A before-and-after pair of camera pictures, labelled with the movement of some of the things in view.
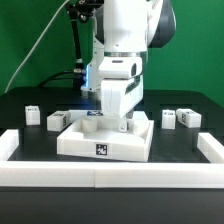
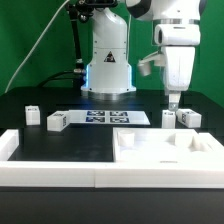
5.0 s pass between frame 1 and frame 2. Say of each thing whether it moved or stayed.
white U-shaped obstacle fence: stayed
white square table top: moved
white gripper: moved
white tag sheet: stayed
